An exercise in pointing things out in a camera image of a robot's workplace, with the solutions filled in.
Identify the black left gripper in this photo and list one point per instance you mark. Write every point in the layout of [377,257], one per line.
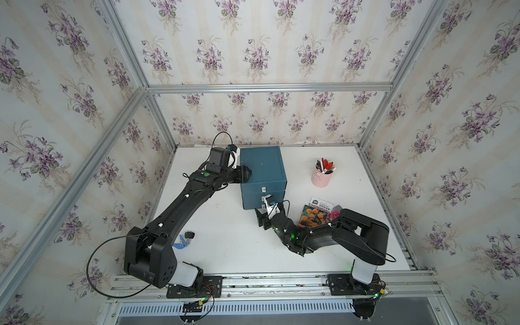
[241,173]

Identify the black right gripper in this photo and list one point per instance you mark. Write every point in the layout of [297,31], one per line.
[262,220]

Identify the teal three-drawer cabinet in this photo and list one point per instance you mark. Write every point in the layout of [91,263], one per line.
[268,176]

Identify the orange marigold seed bag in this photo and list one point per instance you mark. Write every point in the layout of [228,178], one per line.
[312,217]

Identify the mixed flower seed bag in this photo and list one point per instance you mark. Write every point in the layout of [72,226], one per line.
[321,204]

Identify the pink flower seed bag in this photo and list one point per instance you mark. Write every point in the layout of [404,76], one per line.
[334,213]

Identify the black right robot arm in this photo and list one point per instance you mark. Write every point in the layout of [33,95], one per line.
[364,237]

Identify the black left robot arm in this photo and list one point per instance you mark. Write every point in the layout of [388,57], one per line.
[149,252]

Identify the pink pen cup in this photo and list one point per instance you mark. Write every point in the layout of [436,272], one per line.
[320,180]

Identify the red and black pens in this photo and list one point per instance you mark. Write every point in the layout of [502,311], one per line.
[325,166]

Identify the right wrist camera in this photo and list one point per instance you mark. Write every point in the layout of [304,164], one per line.
[271,206]

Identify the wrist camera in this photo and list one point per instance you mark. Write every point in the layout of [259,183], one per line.
[271,206]
[234,156]

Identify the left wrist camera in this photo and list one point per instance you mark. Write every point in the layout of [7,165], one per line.
[234,156]

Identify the blue keychain with key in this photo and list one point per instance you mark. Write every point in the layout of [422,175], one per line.
[184,240]

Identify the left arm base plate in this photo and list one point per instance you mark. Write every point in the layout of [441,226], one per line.
[203,287]

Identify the aluminium front rail frame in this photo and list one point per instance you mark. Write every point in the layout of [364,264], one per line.
[399,297]

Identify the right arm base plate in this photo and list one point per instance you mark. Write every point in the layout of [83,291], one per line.
[353,284]

